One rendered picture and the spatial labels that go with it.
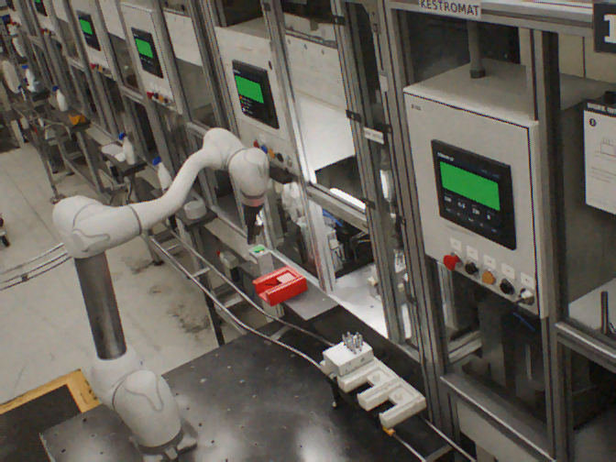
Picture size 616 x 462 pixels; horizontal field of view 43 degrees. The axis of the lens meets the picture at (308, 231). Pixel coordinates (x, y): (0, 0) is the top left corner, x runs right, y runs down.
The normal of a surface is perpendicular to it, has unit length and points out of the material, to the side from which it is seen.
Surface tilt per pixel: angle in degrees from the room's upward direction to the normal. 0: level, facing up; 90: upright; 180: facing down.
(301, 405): 0
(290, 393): 0
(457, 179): 90
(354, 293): 0
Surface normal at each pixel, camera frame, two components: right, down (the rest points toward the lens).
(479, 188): -0.85, 0.37
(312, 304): -0.18, -0.87
